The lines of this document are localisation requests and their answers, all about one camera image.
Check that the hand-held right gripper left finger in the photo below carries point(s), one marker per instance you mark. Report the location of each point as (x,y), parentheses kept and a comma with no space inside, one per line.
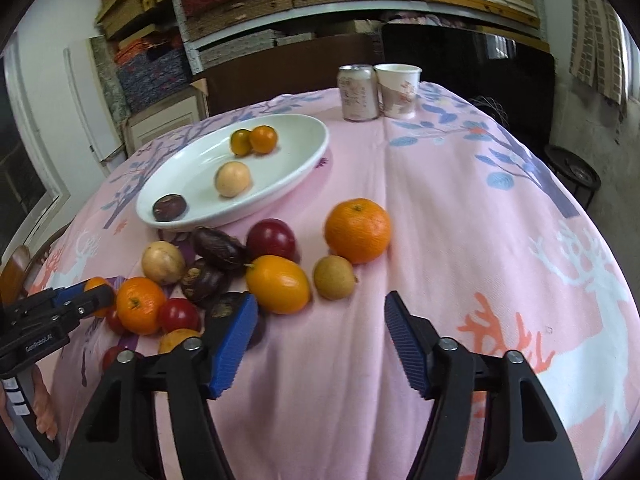
(235,340)

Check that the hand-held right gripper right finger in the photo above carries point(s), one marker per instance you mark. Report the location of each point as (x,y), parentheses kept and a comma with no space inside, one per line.
(405,340)

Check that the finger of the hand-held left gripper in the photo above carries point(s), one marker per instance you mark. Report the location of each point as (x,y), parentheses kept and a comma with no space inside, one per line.
(70,294)
(95,301)

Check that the small orange tangerine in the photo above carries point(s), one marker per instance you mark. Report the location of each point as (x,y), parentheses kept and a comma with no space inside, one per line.
(97,283)

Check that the red cherry tomato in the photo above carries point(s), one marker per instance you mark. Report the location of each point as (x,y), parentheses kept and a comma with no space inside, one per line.
(114,321)
(179,315)
(112,357)

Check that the medium orange mandarin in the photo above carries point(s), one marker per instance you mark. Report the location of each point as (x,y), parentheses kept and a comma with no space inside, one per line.
(140,305)

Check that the yellow spotted fruit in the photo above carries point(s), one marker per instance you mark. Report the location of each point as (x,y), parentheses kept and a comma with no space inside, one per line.
(175,340)

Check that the yellow orange oval fruit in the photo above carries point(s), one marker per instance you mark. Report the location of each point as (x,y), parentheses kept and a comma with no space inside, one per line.
(277,284)

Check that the yellowish beige round fruit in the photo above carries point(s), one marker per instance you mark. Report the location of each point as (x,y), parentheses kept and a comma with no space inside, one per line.
(163,262)

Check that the tan round longan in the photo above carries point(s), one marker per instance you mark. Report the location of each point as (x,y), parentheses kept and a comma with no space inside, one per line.
(334,276)

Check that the large orange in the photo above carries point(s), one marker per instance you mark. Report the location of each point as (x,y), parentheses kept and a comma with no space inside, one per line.
(357,230)

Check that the white oval plate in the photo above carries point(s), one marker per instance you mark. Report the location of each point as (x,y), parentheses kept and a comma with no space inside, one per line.
(280,160)

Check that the person's left hand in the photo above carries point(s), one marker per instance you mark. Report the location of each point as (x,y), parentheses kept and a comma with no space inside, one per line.
(42,400)

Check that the wooden chair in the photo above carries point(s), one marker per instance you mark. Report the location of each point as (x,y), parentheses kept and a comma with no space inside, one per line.
(12,270)

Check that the red plum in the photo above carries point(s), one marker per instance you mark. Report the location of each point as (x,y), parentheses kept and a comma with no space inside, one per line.
(270,240)

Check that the white framed window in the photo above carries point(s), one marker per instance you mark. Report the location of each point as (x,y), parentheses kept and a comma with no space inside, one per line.
(20,175)

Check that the pink printed tablecloth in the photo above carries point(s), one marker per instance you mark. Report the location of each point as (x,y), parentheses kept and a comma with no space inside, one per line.
(450,210)

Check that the round beige passion fruit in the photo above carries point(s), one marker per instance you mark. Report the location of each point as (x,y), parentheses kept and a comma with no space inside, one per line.
(232,179)

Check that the white framed panel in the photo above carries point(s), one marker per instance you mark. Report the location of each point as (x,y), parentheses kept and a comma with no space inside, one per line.
(150,120)

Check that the white leaning board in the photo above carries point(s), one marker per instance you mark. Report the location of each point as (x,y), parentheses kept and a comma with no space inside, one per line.
(85,100)

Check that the round black metal stand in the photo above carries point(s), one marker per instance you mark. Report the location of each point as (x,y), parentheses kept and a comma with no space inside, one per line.
(570,170)

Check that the pile of yellow and blue boxes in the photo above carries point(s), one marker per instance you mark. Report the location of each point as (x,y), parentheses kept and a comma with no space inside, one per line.
(150,70)

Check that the white paper cup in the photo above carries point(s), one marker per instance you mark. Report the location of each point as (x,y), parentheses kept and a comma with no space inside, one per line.
(397,91)

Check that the pink drink can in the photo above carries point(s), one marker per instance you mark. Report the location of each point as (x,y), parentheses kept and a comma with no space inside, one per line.
(357,92)

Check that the brown wooden board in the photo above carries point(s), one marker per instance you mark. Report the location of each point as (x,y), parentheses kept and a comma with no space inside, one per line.
(275,80)

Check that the white metal shelf unit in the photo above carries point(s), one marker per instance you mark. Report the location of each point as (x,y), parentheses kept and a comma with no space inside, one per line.
(191,52)

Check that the black glass panel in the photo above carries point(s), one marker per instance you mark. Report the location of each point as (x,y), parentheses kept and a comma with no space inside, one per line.
(450,60)

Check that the pink cloth bundle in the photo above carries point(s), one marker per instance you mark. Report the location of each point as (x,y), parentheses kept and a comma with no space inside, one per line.
(415,17)

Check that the hanging checkered cloth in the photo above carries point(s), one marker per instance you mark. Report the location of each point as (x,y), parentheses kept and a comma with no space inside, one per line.
(595,35)

